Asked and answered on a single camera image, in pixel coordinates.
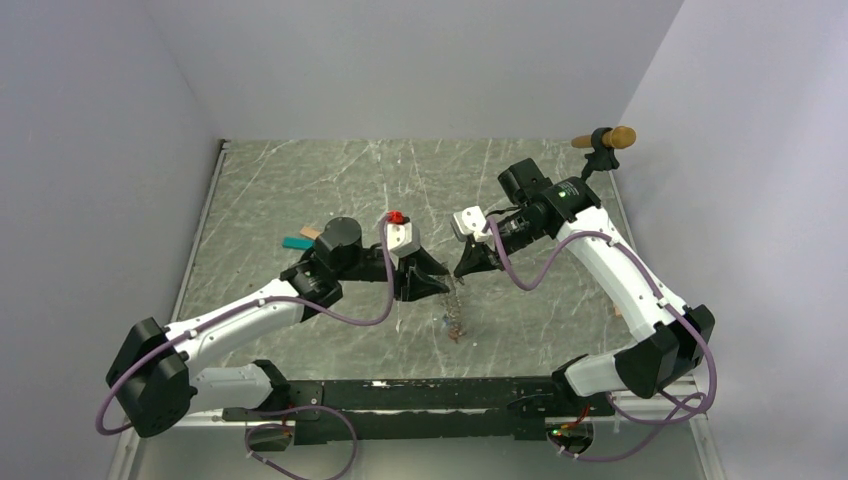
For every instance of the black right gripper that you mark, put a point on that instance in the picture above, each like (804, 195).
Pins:
(480, 258)

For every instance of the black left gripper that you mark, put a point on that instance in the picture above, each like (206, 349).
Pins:
(419, 283)

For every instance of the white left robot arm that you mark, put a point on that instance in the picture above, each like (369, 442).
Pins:
(163, 373)

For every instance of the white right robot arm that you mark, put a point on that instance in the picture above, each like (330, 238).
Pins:
(668, 336)

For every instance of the orange rectangular block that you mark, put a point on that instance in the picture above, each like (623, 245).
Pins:
(309, 233)

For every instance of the teal rectangular block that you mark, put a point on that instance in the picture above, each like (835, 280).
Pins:
(299, 244)

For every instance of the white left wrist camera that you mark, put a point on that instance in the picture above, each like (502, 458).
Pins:
(403, 237)

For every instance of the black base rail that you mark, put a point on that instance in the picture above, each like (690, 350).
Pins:
(522, 408)

